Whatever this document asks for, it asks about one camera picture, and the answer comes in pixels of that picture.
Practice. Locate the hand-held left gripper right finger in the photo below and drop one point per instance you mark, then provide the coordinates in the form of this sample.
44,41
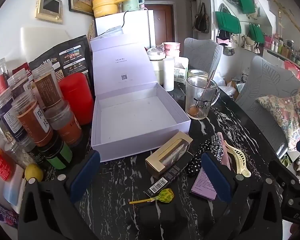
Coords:
215,177

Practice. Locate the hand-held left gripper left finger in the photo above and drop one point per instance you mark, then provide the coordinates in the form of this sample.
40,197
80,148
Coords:
86,172

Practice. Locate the small purple carton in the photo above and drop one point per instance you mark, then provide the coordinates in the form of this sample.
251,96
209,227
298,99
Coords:
202,182

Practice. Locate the black polka dot scrunchie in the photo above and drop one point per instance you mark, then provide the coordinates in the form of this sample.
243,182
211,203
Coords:
195,166

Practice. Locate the pink lipstick tube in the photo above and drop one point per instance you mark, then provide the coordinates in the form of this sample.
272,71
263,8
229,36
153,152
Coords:
225,155

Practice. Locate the cream hair claw clip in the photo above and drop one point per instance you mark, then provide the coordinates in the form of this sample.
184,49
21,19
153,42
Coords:
238,160

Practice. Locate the black white gingham scrunchie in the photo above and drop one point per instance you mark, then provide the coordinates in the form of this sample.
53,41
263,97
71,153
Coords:
216,140

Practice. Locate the slim black carton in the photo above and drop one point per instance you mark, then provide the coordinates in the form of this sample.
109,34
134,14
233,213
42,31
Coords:
170,177

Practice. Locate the gold window box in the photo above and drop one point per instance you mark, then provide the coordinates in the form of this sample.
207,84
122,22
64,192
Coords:
165,160

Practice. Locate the green yellow lollipop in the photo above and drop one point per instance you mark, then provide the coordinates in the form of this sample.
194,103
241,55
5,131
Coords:
165,195

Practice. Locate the lavender gift box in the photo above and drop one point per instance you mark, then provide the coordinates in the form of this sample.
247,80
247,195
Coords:
135,120

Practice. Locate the floral cushion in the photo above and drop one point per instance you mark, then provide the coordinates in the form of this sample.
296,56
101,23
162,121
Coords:
282,115

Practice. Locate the yellow lemon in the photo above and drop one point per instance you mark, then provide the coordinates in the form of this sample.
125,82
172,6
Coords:
33,172

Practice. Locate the group of clear plastic jars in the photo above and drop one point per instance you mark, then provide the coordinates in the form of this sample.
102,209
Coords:
42,130

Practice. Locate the white and blue container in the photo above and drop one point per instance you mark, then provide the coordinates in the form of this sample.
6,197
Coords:
13,187

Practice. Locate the red canister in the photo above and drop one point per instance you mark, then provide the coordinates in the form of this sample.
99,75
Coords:
76,97

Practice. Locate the glass mug with dog print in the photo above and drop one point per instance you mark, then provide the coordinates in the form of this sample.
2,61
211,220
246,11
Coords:
197,100

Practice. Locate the red plastic bag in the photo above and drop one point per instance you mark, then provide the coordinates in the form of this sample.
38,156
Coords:
293,68

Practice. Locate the red label packet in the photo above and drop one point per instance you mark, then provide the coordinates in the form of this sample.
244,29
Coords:
1,162

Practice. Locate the purple printed packet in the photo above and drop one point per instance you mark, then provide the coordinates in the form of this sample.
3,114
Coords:
3,212

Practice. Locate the pile of plastic bags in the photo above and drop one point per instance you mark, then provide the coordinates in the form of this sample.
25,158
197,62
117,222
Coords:
230,85

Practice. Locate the rose gold stirrer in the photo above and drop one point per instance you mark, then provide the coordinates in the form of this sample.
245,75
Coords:
208,82

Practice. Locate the row of bottles on shelf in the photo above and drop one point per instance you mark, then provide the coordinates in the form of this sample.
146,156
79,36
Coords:
290,52

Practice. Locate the beige tape roll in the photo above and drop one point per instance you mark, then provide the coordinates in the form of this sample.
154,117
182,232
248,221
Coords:
197,73

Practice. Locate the white paper roll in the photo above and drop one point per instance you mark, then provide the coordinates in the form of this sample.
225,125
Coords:
169,75

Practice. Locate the white carton with barcode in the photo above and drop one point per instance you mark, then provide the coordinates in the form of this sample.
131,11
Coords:
181,70

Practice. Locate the black printed bag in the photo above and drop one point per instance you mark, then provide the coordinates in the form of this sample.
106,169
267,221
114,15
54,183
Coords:
65,55

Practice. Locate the green tote bag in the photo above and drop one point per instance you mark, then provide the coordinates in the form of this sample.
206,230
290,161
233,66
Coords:
245,1
227,23
256,35

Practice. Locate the cream lidded jar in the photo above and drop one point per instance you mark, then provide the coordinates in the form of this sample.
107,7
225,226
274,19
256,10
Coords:
156,65

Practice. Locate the stack of pink paper cups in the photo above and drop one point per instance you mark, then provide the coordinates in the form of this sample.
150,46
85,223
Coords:
171,50

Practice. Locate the white fridge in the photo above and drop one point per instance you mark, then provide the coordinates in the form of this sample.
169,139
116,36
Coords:
135,27

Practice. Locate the brown hanging bags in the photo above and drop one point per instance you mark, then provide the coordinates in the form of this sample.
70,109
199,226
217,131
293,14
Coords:
201,20

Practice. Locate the brown door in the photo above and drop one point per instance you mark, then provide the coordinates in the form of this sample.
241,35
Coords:
162,22

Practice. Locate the yellow cooker pot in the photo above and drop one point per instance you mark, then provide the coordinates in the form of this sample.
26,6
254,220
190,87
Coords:
105,6

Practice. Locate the light green kettle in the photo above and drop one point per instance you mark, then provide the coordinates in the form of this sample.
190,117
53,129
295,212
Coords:
130,1

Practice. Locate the gold wall intercom panel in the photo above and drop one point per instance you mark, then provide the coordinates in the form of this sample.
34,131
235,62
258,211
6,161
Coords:
48,6

